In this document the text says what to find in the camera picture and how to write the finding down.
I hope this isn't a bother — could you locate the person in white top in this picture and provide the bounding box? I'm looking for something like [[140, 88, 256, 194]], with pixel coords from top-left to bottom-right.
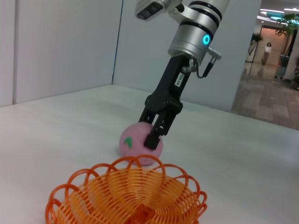
[[261, 42, 273, 67]]

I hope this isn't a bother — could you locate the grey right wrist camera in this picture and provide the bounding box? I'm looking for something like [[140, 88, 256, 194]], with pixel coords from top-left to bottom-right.
[[134, 0, 171, 22]]

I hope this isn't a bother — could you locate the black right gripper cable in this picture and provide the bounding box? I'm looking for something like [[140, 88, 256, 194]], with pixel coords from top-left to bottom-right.
[[182, 58, 215, 79]]

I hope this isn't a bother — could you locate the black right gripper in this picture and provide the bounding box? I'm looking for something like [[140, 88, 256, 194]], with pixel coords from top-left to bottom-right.
[[138, 56, 191, 150]]

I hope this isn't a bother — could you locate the orange plastic wire basket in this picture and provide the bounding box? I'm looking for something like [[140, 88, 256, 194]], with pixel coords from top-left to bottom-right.
[[44, 154, 208, 224]]

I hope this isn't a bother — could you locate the pink toy peach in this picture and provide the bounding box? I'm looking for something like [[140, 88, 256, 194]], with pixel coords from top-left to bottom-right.
[[119, 123, 164, 167]]

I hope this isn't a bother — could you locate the green potted plant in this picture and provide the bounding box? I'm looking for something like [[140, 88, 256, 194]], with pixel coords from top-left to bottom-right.
[[275, 13, 299, 35]]

